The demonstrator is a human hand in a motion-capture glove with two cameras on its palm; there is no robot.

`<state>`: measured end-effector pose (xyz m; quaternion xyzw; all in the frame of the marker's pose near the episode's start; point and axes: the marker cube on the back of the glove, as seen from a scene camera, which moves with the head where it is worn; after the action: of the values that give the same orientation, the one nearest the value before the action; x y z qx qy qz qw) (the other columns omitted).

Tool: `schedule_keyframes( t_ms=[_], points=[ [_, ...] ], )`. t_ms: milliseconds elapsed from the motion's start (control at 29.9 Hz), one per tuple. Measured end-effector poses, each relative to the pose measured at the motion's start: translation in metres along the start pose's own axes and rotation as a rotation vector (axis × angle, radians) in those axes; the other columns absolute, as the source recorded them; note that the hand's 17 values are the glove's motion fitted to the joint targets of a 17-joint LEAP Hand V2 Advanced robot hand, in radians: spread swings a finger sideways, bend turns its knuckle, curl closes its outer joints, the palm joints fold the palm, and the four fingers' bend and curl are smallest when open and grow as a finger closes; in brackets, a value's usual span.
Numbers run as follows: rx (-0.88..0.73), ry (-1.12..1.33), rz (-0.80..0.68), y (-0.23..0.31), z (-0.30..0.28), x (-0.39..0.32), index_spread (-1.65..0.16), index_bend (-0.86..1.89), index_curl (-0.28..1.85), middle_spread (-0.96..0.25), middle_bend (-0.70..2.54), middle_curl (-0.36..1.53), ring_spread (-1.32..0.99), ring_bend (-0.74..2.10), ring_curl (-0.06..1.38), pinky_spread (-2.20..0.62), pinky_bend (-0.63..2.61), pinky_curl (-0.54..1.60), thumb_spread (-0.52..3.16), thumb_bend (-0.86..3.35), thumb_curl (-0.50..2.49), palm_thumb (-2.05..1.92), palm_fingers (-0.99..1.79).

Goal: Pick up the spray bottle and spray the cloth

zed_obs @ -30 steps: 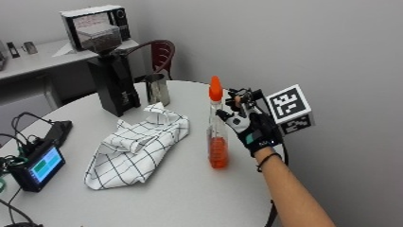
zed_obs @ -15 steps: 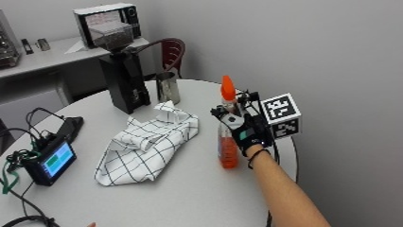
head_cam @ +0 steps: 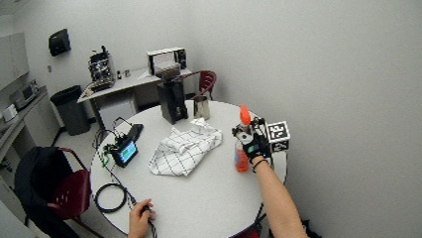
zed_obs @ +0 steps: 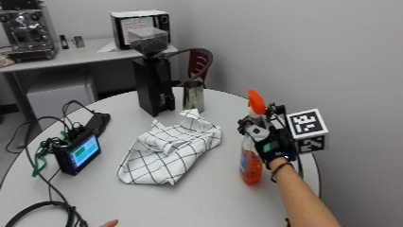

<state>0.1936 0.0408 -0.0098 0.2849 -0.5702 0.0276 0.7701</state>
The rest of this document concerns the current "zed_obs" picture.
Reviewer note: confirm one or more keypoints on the small steel cup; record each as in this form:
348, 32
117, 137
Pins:
79, 41

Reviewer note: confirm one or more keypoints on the black flat box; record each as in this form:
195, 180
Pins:
97, 123

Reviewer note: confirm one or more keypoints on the black microwave oven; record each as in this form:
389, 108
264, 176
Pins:
139, 26

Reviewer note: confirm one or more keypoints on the steel milk jug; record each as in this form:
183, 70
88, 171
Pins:
193, 96

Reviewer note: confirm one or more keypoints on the orange spray bottle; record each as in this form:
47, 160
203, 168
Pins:
252, 157

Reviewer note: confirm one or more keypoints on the black wrist band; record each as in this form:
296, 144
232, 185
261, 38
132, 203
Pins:
280, 170

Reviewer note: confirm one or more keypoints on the grey side table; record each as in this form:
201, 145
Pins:
63, 63

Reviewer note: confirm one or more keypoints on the steel espresso machine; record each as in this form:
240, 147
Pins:
27, 30

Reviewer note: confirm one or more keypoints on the dark red chair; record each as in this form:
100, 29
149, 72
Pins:
197, 64

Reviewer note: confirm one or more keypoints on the white marker cube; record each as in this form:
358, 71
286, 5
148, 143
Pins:
310, 130

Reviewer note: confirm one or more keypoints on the black coffee grinder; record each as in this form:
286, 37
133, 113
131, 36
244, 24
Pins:
152, 75

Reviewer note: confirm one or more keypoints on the small black screen device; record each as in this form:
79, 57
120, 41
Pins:
80, 153

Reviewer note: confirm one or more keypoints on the black tamper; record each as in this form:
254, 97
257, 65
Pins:
64, 41

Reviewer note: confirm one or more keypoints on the white checked cloth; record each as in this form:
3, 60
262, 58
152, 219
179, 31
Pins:
172, 148

